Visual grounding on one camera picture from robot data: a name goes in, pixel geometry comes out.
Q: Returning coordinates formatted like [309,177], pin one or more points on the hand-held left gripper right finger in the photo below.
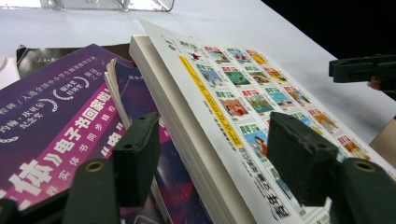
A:
[302,161]

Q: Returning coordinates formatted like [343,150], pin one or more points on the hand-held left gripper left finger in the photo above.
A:
[137,161]

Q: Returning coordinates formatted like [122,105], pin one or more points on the purple glossy magazine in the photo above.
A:
[62,109]
[174,180]

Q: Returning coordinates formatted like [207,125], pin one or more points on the thick white picture-grid book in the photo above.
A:
[218,93]

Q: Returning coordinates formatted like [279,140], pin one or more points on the clear acrylic book rack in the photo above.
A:
[106,4]

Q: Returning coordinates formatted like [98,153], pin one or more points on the light wooden table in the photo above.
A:
[386,146]

